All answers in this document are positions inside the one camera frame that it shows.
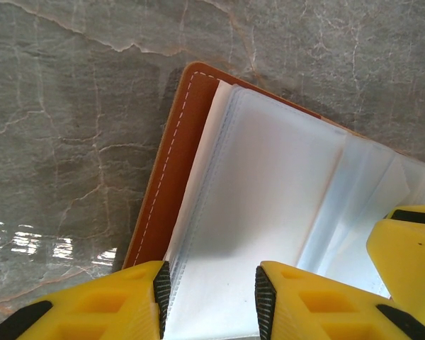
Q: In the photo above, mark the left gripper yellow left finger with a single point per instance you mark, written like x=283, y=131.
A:
x=92, y=315

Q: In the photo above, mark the brown leather card holder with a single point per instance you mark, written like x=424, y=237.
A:
x=262, y=177

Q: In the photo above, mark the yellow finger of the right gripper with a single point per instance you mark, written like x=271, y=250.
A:
x=411, y=265

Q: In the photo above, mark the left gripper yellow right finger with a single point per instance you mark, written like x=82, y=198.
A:
x=322, y=311

